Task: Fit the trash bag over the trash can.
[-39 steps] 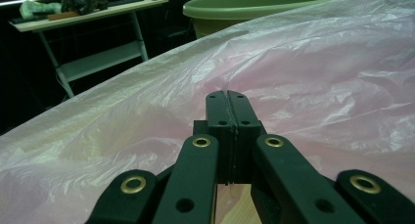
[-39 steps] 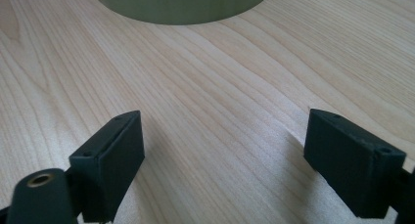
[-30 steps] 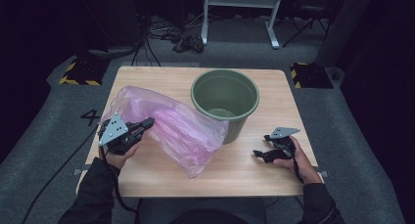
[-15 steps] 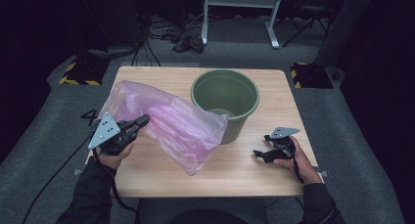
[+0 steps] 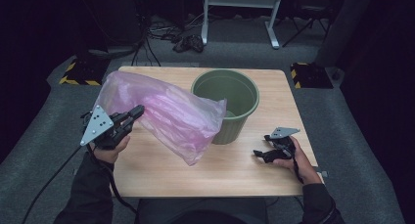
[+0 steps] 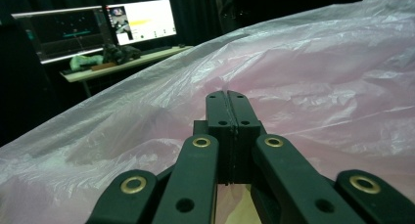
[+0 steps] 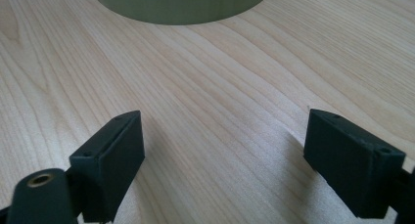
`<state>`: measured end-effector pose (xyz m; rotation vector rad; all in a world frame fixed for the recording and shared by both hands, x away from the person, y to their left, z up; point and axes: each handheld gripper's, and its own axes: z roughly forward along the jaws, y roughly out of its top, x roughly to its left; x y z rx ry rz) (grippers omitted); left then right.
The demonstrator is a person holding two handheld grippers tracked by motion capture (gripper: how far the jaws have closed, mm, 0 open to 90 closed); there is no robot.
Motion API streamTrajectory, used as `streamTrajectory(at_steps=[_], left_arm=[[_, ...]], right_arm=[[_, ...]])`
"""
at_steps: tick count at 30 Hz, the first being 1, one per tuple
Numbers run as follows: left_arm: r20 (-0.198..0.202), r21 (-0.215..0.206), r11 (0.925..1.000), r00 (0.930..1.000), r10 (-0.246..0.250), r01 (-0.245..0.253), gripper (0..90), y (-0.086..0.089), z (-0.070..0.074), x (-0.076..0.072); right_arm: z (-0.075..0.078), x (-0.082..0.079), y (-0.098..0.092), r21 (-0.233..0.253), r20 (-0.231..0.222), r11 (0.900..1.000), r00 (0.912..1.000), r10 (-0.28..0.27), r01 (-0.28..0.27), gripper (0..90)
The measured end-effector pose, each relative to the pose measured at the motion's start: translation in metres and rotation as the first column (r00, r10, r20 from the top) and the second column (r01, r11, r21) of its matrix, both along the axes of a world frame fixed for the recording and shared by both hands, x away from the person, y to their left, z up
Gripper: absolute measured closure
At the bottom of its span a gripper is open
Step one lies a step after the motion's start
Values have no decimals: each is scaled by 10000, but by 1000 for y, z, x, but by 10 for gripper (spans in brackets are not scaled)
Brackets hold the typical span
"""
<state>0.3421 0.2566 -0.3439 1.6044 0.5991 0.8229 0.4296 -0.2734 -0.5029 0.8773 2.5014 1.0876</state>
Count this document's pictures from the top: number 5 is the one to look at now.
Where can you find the black tripod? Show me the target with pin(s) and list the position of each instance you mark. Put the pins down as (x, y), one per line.
(306, 23)

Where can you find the person's right hand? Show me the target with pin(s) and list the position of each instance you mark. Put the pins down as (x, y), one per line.
(303, 167)

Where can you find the black yellow striped plate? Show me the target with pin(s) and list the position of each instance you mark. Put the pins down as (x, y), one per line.
(85, 72)
(311, 75)

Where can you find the dark crumpled cloth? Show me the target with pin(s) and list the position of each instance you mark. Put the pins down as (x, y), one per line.
(189, 43)

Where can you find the black equipment stand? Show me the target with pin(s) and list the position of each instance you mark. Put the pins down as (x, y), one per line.
(94, 28)

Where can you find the green plastic bucket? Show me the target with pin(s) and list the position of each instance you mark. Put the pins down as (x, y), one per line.
(239, 97)

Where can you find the pink plastic bag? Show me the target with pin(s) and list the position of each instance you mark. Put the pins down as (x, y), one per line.
(173, 116)

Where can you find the person's left hand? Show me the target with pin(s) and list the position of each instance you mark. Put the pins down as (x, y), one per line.
(109, 155)

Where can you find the person's lap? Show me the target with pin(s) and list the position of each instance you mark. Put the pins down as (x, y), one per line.
(202, 212)

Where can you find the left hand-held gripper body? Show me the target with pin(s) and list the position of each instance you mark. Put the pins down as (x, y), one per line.
(98, 126)

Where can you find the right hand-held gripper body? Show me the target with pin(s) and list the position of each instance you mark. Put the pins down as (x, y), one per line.
(285, 149)

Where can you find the grey curtain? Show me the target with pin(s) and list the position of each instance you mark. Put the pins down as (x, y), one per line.
(344, 28)

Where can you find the grey tape strip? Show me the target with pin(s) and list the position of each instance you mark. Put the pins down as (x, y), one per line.
(323, 174)

